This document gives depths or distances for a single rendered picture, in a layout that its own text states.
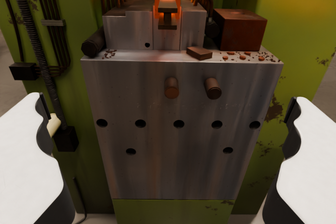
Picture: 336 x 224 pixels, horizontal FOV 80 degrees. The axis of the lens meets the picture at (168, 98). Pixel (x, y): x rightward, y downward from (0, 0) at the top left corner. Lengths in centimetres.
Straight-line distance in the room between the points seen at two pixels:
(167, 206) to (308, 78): 59
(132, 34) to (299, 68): 50
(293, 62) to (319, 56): 7
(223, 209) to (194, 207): 9
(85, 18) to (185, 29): 28
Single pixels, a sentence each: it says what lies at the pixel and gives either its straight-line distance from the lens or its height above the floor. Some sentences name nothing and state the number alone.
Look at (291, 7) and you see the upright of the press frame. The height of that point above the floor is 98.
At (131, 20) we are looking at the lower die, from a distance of 42.
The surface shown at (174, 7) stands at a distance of 31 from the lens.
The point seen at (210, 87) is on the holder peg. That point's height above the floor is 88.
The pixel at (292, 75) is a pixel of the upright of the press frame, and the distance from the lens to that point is 72.
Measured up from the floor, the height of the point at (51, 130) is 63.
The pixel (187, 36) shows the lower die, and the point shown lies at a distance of 43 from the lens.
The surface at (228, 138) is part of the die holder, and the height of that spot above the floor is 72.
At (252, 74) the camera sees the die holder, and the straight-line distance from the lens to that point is 42.
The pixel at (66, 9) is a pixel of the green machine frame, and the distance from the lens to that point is 61.
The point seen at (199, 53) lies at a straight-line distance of 39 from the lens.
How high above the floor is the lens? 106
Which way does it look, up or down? 33 degrees down
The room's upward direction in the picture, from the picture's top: 1 degrees clockwise
